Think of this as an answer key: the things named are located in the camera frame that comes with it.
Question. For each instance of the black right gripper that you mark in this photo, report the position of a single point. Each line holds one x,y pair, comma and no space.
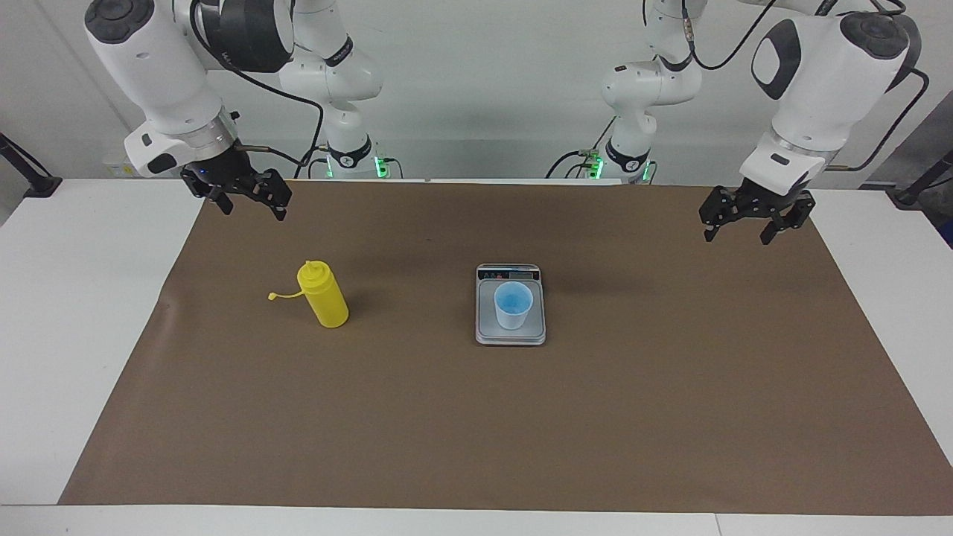
223,175

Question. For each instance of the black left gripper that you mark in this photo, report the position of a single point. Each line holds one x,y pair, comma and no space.
759,202

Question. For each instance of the yellow squeeze bottle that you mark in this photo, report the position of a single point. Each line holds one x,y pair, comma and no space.
326,298

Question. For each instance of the light blue plastic cup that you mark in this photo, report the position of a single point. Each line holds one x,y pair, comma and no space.
514,309

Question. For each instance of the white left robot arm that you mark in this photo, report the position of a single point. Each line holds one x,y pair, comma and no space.
819,82

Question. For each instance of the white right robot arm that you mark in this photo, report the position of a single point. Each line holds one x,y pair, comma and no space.
149,67

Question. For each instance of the silver digital kitchen scale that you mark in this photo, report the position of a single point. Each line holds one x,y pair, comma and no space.
488,331

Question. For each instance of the white socket box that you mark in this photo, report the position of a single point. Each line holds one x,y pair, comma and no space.
118,167

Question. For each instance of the green-lit base connector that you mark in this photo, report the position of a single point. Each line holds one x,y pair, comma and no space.
595,165
382,167

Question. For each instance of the black clamp stand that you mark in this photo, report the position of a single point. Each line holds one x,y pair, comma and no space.
37,184
919,190

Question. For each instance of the brown paper mat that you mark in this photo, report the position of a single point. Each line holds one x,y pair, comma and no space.
476,424

